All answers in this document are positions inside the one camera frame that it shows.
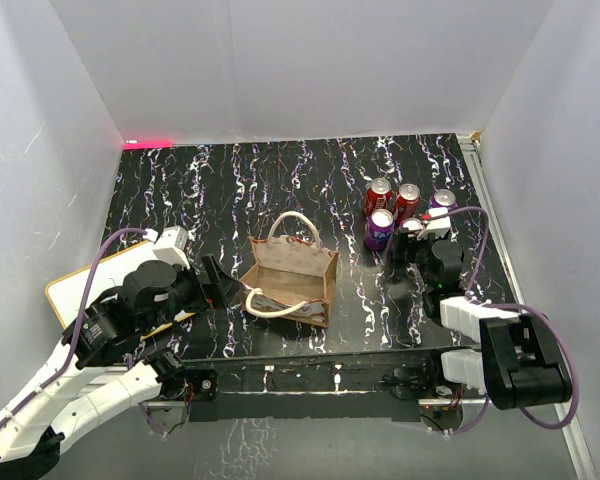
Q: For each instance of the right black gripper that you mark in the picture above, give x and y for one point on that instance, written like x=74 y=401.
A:
x=413 y=243

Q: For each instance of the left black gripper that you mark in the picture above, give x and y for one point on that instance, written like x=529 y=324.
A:
x=219 y=291

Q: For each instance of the purple Fanta can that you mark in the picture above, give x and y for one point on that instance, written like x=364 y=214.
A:
x=379 y=228
x=443 y=198
x=411 y=227

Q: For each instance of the red Coca-Cola can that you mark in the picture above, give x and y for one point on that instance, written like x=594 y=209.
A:
x=407 y=199
x=378 y=195

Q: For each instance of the burlap canvas tote bag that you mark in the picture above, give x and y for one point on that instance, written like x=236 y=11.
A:
x=292 y=278

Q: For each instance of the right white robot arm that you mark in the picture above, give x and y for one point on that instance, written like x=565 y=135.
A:
x=518 y=362

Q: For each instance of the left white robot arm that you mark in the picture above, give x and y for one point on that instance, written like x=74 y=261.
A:
x=50 y=414

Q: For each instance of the yellow-framed whiteboard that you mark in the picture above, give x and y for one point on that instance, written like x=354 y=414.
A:
x=65 y=294

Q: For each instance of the pink tape strip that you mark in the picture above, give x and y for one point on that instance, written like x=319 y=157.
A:
x=151 y=144

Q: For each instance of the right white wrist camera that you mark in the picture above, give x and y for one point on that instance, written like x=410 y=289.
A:
x=435 y=222

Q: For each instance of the aluminium frame rail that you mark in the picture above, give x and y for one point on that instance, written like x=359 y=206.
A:
x=573 y=435

